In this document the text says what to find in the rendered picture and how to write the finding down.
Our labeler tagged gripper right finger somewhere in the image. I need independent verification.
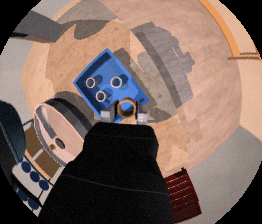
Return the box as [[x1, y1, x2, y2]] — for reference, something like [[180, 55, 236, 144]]
[[135, 101, 148, 125]]

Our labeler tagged blue crate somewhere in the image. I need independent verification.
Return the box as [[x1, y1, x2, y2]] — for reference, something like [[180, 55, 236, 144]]
[[73, 47, 149, 119]]

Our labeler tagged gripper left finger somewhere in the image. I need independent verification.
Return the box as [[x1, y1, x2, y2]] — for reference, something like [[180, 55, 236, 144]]
[[100, 100, 119, 123]]

